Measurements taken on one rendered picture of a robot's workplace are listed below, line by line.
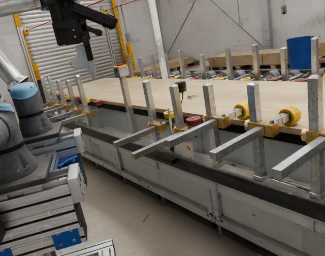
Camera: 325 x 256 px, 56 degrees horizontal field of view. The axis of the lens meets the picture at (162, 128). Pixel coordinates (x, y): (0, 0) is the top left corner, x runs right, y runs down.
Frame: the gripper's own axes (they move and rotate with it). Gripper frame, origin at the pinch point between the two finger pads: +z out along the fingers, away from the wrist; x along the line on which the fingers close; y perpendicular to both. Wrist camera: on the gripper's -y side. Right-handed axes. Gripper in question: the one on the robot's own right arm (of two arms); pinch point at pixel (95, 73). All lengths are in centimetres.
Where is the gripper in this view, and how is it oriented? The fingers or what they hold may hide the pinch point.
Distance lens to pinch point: 85.8
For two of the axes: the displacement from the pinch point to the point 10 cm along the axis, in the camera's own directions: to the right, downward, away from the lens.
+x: 2.3, 2.6, -9.4
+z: 1.8, 9.4, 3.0
